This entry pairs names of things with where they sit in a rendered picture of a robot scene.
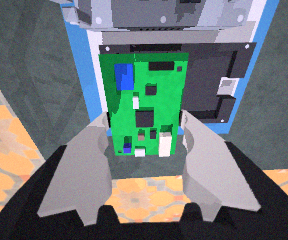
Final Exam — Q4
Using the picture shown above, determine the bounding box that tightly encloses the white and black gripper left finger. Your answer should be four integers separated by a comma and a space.
0, 111, 112, 240

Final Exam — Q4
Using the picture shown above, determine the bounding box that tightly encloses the green circuit board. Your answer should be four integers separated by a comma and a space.
98, 53, 189, 156

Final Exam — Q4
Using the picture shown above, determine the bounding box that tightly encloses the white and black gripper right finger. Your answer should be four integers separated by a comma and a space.
179, 110, 288, 240

